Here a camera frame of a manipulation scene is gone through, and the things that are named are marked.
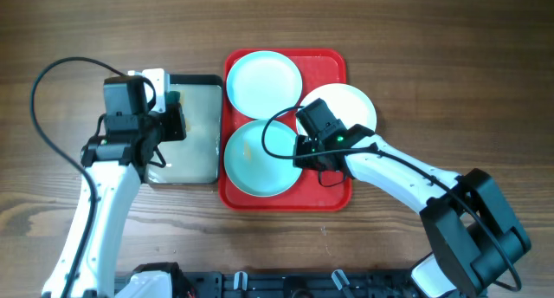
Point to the black water basin tray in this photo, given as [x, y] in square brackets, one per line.
[196, 159]

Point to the light blue top plate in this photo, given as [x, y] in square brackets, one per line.
[262, 83]

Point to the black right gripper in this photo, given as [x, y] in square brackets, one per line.
[304, 152]

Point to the green yellow sponge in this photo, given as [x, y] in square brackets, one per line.
[172, 98]

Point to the white plate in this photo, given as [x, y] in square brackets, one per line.
[347, 103]

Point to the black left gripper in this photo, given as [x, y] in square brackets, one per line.
[176, 121]

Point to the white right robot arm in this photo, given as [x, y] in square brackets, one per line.
[473, 232]

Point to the red plastic tray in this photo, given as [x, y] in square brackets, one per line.
[313, 192]

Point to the light green bottom plate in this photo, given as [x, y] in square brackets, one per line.
[251, 169]

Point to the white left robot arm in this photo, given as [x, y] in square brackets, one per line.
[112, 173]

